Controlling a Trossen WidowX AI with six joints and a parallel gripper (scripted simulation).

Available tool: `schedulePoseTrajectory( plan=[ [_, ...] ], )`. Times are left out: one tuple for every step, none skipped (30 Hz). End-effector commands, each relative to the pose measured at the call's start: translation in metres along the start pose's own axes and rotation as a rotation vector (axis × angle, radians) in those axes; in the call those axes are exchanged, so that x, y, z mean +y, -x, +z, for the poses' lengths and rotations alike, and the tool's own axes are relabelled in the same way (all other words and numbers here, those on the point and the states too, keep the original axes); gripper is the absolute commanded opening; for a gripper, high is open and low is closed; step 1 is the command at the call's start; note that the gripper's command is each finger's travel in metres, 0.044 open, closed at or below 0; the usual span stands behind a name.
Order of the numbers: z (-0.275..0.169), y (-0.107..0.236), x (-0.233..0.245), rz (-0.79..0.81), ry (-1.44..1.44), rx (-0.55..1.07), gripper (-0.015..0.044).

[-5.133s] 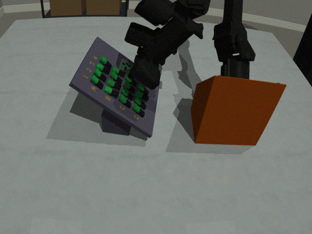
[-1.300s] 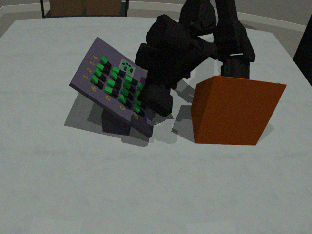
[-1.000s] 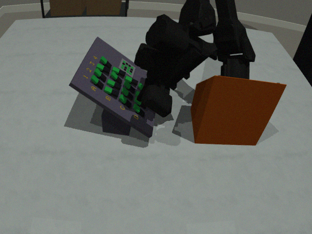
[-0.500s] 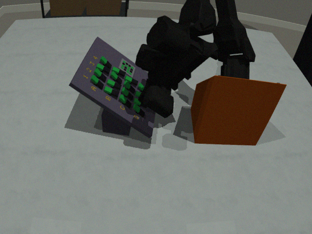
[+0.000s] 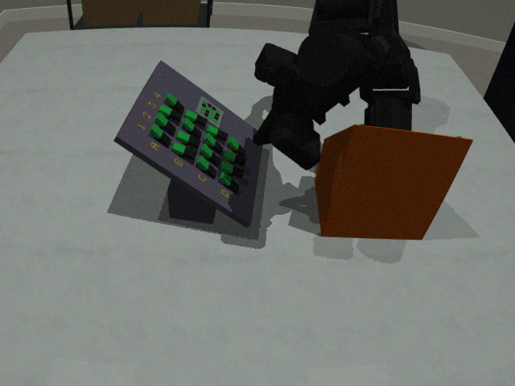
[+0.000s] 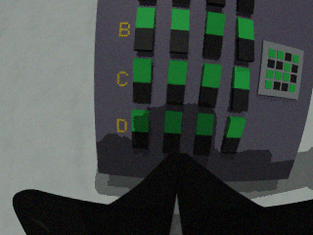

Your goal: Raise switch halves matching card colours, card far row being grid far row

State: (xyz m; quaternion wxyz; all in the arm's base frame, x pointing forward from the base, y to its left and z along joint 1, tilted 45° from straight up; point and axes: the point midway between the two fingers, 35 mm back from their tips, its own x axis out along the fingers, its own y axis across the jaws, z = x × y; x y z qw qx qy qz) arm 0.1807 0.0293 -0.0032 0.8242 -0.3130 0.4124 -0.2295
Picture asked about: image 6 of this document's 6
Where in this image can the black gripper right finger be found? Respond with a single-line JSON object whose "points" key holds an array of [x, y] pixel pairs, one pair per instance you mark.
{"points": [[209, 207]]}

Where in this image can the dark grey switch panel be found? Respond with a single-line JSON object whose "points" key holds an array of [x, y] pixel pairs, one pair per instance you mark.
{"points": [[227, 82]]}

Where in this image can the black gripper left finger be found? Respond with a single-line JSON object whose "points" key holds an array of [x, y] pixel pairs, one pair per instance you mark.
{"points": [[146, 210]]}

